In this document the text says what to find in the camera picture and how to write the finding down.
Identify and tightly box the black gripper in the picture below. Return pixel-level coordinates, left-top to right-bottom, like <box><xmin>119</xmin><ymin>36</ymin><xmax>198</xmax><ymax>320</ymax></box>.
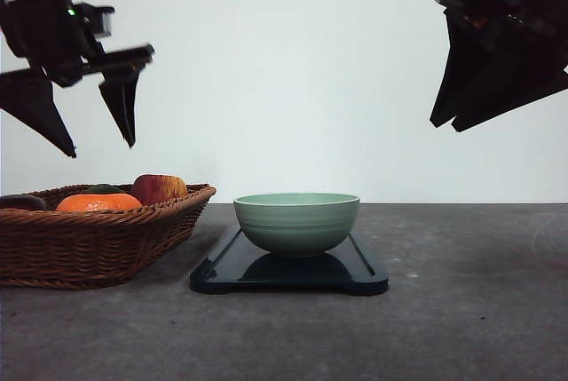
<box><xmin>430</xmin><ymin>0</ymin><xmax>568</xmax><ymax>132</ymax></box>
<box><xmin>0</xmin><ymin>0</ymin><xmax>155</xmax><ymax>158</ymax></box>

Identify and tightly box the light green ceramic bowl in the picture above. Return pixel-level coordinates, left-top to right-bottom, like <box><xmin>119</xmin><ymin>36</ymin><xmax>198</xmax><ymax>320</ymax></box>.
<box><xmin>233</xmin><ymin>193</ymin><xmax>361</xmax><ymax>257</ymax></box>

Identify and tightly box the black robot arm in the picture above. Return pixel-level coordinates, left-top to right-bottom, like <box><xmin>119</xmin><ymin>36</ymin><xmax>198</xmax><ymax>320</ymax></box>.
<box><xmin>0</xmin><ymin>0</ymin><xmax>155</xmax><ymax>157</ymax></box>

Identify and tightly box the brown wicker basket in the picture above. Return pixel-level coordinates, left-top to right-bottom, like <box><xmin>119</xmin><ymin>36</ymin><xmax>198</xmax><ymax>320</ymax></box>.
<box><xmin>0</xmin><ymin>184</ymin><xmax>216</xmax><ymax>290</ymax></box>

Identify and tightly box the dark green fruit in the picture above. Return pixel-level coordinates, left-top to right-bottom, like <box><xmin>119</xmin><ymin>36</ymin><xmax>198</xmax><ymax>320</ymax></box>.
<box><xmin>85</xmin><ymin>184</ymin><xmax>122</xmax><ymax>194</ymax></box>

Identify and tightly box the orange tangerine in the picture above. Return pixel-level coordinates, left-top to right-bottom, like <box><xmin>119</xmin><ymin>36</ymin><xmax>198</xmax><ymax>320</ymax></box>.
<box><xmin>56</xmin><ymin>194</ymin><xmax>144</xmax><ymax>211</ymax></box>

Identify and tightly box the dark purple fruit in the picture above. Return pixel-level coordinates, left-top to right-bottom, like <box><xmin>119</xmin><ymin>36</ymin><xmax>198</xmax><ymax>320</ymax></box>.
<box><xmin>0</xmin><ymin>194</ymin><xmax>46</xmax><ymax>210</ymax></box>

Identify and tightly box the red yellow apple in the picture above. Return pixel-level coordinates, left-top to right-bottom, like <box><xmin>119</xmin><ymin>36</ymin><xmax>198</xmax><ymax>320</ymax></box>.
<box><xmin>133</xmin><ymin>174</ymin><xmax>188</xmax><ymax>205</ymax></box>

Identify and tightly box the black rectangular tray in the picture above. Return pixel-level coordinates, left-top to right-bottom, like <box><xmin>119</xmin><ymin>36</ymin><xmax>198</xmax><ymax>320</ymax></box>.
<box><xmin>190</xmin><ymin>229</ymin><xmax>390</xmax><ymax>295</ymax></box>

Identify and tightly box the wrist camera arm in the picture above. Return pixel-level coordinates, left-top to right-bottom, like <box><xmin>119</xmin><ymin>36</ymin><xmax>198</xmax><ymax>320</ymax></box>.
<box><xmin>72</xmin><ymin>4</ymin><xmax>114</xmax><ymax>37</ymax></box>

